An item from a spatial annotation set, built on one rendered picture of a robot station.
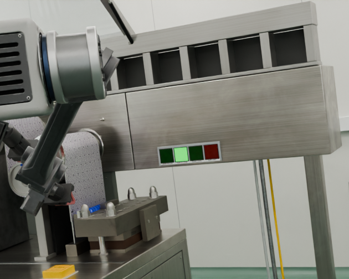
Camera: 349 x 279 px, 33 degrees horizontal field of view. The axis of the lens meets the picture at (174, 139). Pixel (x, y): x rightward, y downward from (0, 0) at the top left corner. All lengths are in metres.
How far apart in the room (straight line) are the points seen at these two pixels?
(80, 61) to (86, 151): 1.24
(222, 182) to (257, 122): 2.60
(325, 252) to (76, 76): 1.51
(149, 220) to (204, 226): 2.70
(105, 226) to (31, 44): 1.10
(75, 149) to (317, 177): 0.88
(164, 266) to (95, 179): 0.41
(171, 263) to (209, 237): 2.64
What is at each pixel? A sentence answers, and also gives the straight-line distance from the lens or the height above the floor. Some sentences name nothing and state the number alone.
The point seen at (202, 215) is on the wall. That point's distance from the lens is 4.78.
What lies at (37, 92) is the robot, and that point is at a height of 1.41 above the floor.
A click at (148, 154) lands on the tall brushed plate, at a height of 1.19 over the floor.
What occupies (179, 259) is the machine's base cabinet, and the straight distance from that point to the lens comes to 2.24.
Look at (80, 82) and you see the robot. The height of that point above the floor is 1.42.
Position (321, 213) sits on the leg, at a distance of 2.25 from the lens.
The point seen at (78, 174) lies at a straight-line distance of 2.13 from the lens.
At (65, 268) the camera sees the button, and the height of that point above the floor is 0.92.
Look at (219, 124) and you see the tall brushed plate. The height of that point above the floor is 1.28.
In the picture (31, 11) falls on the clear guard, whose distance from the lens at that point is 2.37.
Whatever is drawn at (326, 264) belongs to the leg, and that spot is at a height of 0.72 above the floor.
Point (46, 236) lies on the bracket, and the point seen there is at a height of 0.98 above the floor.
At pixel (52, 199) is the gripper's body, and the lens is 2.00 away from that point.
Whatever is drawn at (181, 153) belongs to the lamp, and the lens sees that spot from 2.19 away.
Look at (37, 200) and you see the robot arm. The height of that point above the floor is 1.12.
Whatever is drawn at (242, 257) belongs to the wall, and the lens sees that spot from 4.75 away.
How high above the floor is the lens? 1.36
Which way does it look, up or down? 3 degrees down
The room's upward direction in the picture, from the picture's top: 7 degrees counter-clockwise
